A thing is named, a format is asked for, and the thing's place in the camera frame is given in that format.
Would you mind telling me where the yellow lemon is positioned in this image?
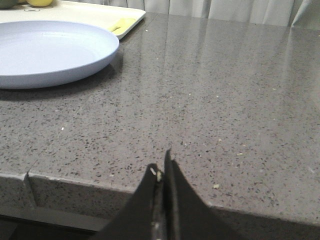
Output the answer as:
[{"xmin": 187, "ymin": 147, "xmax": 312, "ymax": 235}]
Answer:
[{"xmin": 26, "ymin": 0, "xmax": 53, "ymax": 7}]

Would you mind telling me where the grey curtain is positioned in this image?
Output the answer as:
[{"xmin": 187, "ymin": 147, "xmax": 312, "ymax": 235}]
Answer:
[{"xmin": 99, "ymin": 0, "xmax": 320, "ymax": 30}]

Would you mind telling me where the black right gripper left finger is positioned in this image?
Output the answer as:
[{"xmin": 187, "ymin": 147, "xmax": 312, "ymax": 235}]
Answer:
[{"xmin": 90, "ymin": 163, "xmax": 167, "ymax": 240}]

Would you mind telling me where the yellow plastic knife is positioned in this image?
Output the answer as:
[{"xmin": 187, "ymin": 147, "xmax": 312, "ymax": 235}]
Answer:
[{"xmin": 107, "ymin": 18, "xmax": 136, "ymax": 35}]

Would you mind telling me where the cream plastic tray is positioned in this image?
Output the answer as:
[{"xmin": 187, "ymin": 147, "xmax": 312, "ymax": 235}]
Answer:
[{"xmin": 0, "ymin": 0, "xmax": 146, "ymax": 40}]

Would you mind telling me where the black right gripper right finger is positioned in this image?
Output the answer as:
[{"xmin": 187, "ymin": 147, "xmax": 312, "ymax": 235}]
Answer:
[{"xmin": 164, "ymin": 149, "xmax": 245, "ymax": 240}]

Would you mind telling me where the light blue plastic plate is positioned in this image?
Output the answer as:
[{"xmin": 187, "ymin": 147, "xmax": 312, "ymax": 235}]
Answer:
[{"xmin": 0, "ymin": 20, "xmax": 120, "ymax": 90}]

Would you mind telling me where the green lime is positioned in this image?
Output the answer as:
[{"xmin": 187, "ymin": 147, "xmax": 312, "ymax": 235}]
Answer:
[{"xmin": 0, "ymin": 0, "xmax": 19, "ymax": 10}]

